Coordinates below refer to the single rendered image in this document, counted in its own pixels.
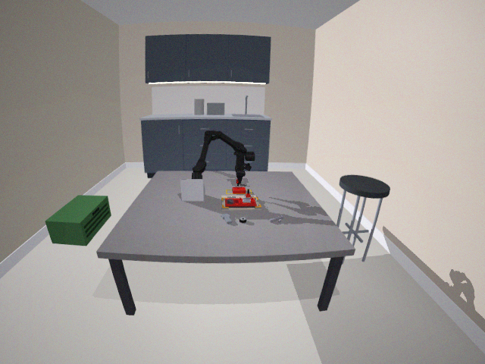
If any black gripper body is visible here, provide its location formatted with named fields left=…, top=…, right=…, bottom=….
left=235, top=161, right=246, bottom=176

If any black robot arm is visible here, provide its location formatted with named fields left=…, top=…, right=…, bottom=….
left=192, top=130, right=255, bottom=179

